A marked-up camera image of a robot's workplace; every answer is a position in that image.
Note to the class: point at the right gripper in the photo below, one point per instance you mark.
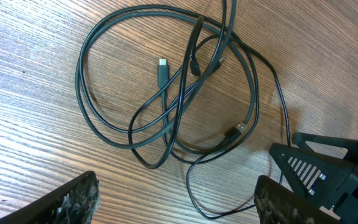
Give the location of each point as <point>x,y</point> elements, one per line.
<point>317,177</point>

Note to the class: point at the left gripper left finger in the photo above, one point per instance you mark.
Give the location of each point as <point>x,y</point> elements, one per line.
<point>74,202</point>

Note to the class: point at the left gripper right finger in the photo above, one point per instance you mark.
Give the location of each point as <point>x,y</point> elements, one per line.
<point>276,204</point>

